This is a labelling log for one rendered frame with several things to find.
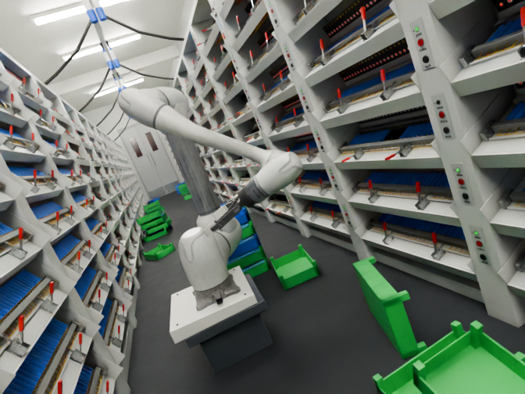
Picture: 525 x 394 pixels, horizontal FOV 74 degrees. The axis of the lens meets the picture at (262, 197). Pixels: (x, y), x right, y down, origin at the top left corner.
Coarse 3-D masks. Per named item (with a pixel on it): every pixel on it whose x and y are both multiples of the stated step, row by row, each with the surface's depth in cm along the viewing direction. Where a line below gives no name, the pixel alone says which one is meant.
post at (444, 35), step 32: (416, 0) 84; (480, 0) 86; (448, 32) 84; (416, 64) 92; (448, 96) 87; (480, 96) 88; (512, 96) 92; (448, 160) 96; (480, 192) 91; (480, 224) 95; (480, 288) 105; (512, 320) 99
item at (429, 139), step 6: (408, 138) 114; (414, 138) 111; (420, 138) 108; (426, 138) 106; (432, 138) 103; (366, 144) 136; (372, 144) 132; (378, 144) 128; (384, 144) 124; (390, 144) 122; (396, 144) 119; (402, 144) 116; (414, 144) 112; (420, 144) 108; (342, 150) 153; (348, 150) 148; (354, 150) 145; (378, 150) 128; (384, 150) 124; (390, 150) 121
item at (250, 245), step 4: (256, 236) 201; (252, 240) 201; (256, 240) 202; (244, 244) 201; (248, 244) 201; (252, 244) 201; (256, 244) 202; (260, 244) 202; (240, 248) 200; (244, 248) 201; (248, 248) 201; (252, 248) 202; (236, 252) 200; (240, 252) 201; (244, 252) 201; (232, 256) 200
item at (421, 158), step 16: (416, 112) 120; (352, 128) 157; (336, 144) 155; (432, 144) 96; (336, 160) 154; (352, 160) 141; (368, 160) 130; (384, 160) 121; (400, 160) 114; (416, 160) 107; (432, 160) 102
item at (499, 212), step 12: (516, 168) 94; (504, 180) 92; (516, 180) 94; (504, 192) 93; (516, 192) 90; (492, 204) 92; (504, 204) 91; (516, 204) 90; (492, 216) 92; (504, 216) 90; (516, 216) 87; (504, 228) 89; (516, 228) 86
